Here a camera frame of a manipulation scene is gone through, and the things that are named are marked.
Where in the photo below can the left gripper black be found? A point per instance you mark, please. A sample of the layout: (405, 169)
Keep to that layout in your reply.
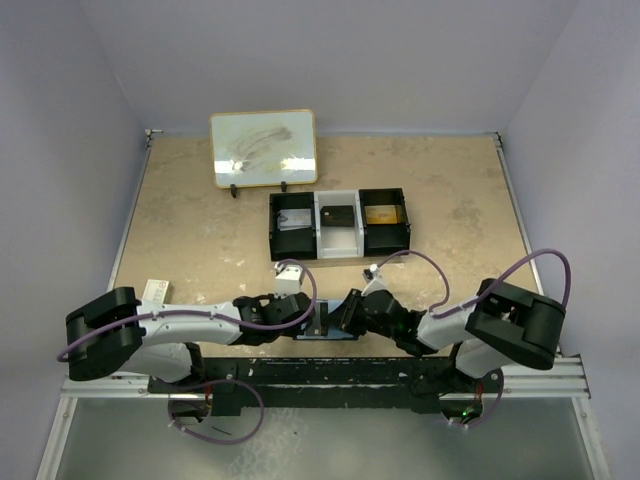
(293, 332)

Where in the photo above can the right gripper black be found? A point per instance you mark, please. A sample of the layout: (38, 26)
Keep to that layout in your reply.
(348, 319)

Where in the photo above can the dark credit card with chip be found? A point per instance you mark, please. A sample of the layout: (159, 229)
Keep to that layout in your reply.
(319, 327)

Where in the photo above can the blue leather card holder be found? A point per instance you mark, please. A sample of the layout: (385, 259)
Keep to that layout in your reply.
(335, 334)

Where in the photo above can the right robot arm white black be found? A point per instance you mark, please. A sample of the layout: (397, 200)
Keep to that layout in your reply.
(503, 324)

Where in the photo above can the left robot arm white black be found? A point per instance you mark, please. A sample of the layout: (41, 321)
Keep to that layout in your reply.
(117, 332)

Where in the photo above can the white card in tray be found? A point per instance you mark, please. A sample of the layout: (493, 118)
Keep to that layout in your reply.
(294, 219)

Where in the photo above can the black card case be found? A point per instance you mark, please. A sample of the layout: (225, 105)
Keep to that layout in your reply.
(340, 216)

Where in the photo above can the gold card in tray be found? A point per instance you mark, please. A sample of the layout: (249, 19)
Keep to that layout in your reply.
(383, 214)

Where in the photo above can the black left tray compartment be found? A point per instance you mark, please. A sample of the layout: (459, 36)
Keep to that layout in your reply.
(296, 244)

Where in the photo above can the black tray compartment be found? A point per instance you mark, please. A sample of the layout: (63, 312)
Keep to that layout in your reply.
(383, 240)
(296, 244)

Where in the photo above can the white middle tray compartment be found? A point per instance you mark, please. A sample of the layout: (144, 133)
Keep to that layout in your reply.
(339, 243)

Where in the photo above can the black right tray compartment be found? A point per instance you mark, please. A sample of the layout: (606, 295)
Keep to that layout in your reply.
(383, 240)

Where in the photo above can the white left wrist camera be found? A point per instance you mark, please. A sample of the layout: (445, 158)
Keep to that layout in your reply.
(288, 279)

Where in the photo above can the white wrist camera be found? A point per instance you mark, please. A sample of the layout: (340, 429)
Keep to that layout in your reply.
(374, 280)
(288, 279)

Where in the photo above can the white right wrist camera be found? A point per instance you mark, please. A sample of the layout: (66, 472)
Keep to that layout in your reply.
(374, 280)

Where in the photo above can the whiteboard with wooden frame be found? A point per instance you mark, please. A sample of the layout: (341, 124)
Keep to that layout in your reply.
(263, 148)

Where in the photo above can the aluminium frame rail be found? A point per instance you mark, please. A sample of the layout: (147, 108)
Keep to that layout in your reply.
(566, 379)

